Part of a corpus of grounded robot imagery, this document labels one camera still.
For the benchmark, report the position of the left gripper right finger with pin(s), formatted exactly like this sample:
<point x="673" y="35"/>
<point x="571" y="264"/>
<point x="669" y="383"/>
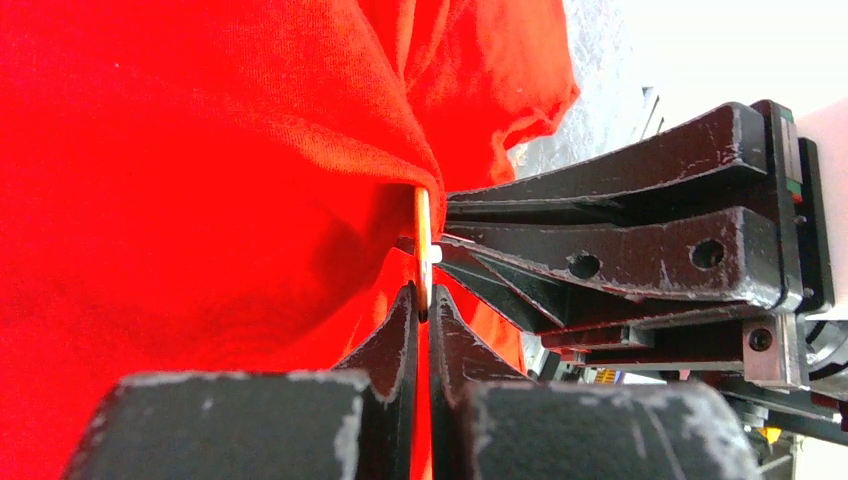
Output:
<point x="490" y="421"/>

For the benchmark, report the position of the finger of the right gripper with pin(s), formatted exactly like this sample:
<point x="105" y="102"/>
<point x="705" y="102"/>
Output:
<point x="718" y="266"/>
<point x="699" y="164"/>

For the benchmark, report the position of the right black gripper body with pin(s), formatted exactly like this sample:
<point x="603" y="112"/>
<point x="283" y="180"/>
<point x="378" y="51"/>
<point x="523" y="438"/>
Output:
<point x="793" y="347"/>

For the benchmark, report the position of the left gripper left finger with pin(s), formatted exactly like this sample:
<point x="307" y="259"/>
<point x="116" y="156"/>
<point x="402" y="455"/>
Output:
<point x="353" y="421"/>

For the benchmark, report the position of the round orange brooch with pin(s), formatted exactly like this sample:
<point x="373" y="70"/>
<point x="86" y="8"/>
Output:
<point x="425" y="252"/>

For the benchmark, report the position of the red t-shirt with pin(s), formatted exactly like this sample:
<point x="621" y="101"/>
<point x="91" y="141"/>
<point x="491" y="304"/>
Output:
<point x="219" y="185"/>

